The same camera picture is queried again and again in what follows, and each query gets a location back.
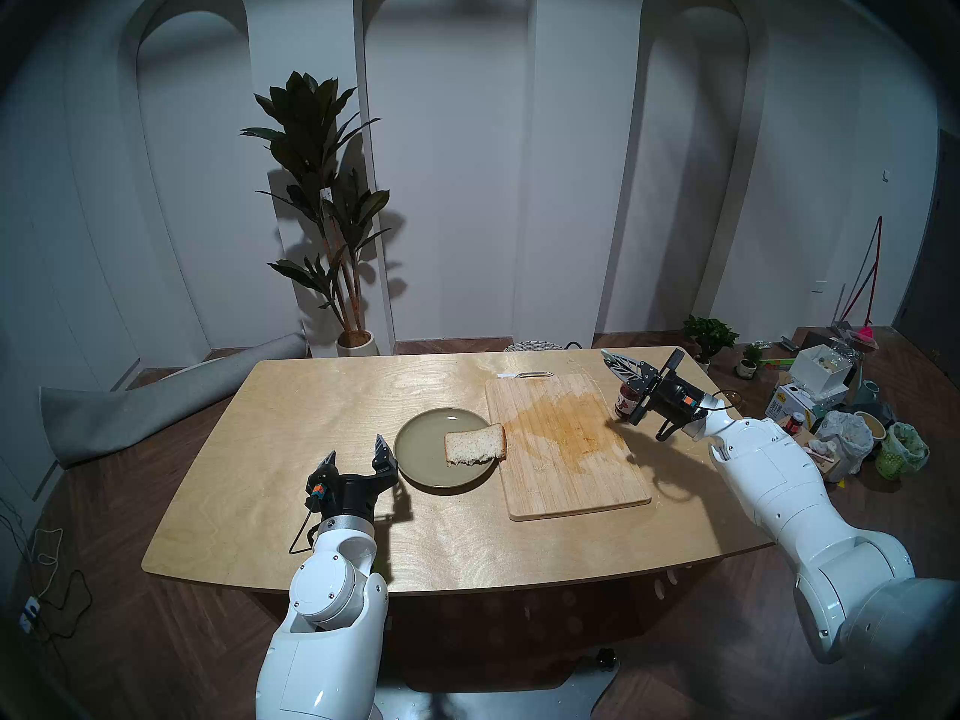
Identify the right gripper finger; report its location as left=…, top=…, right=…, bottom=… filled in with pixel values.
left=601, top=349, right=644, bottom=386
left=601, top=349, right=648, bottom=384

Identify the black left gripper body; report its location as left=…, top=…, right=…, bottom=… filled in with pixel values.
left=304, top=471, right=400, bottom=521

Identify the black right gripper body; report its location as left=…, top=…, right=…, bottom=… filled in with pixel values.
left=628, top=348, right=710, bottom=443

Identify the round green plate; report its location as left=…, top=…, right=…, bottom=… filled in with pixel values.
left=394, top=407, right=500, bottom=491

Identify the metal robot base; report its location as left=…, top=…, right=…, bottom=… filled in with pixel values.
left=367, top=649, right=620, bottom=720

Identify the slice of bread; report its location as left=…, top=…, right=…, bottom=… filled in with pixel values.
left=444, top=424, right=508, bottom=467

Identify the bushy small potted plant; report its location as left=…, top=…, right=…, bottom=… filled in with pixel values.
left=681, top=315, right=740, bottom=373

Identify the wooden cutting board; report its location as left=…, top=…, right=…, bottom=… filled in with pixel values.
left=484, top=371, right=652, bottom=522

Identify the white and yellow carton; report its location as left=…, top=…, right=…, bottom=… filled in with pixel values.
left=765, top=383, right=826, bottom=429

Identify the open white box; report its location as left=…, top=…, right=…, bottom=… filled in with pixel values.
left=789, top=343, right=856, bottom=397

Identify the white plastic bag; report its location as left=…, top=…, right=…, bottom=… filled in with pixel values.
left=814, top=410, right=875, bottom=477

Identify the rolled grey mat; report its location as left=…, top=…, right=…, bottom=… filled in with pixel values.
left=39, top=331, right=310, bottom=469

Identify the dark door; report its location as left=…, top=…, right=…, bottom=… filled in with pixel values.
left=892, top=130, right=960, bottom=389

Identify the tall potted leafy plant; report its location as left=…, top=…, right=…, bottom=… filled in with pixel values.
left=240, top=71, right=392, bottom=358

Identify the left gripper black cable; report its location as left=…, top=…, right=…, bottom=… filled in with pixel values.
left=289, top=499, right=325, bottom=555

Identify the red-handled broom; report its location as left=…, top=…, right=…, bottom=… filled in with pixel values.
left=834, top=216, right=884, bottom=344

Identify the floor cable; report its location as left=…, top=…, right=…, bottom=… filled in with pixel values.
left=0, top=493, right=95, bottom=644

